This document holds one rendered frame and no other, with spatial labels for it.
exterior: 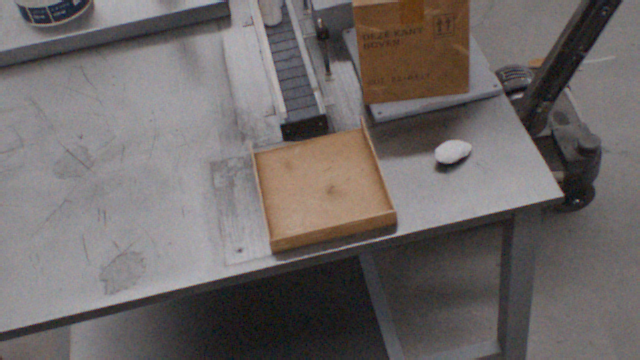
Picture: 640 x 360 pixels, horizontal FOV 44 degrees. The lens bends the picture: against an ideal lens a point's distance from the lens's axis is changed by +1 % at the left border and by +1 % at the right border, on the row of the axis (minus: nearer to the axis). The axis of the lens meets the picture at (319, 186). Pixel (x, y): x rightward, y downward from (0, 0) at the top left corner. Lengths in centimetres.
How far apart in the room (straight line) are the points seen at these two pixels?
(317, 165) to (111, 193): 46
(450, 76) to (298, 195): 44
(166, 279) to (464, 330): 110
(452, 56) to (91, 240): 87
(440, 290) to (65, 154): 121
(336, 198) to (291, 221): 11
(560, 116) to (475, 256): 54
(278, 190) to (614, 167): 151
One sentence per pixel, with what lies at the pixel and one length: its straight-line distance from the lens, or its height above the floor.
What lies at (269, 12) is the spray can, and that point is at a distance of 204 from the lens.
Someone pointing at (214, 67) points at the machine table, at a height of 83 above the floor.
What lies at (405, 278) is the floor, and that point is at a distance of 253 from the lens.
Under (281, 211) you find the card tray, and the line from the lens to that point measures 164.
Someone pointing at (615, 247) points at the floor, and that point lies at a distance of 265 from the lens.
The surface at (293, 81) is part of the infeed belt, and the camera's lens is 187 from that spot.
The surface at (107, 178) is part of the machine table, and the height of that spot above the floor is 83.
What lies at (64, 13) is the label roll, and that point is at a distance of 231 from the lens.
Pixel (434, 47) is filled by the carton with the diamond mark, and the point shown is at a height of 99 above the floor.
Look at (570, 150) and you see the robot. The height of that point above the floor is 28.
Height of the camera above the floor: 203
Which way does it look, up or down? 46 degrees down
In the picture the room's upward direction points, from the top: 11 degrees counter-clockwise
